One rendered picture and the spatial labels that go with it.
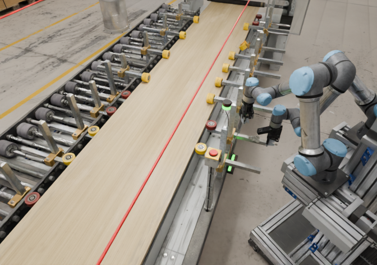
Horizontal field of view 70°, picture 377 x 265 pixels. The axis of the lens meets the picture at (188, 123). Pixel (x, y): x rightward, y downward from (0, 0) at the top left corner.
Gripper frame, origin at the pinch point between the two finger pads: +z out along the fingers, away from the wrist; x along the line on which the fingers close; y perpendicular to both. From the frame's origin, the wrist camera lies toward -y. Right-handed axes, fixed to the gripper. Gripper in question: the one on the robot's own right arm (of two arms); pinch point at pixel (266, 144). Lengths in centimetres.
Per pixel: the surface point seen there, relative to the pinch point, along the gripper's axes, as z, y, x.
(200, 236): 12, -26, -74
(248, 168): -1.3, -7.8, -26.4
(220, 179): 12.5, -24.4, -31.7
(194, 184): 20, -42, -37
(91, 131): -8, -120, -38
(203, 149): -8.2, -39.0, -26.8
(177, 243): 20, -38, -80
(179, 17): -13, -133, 170
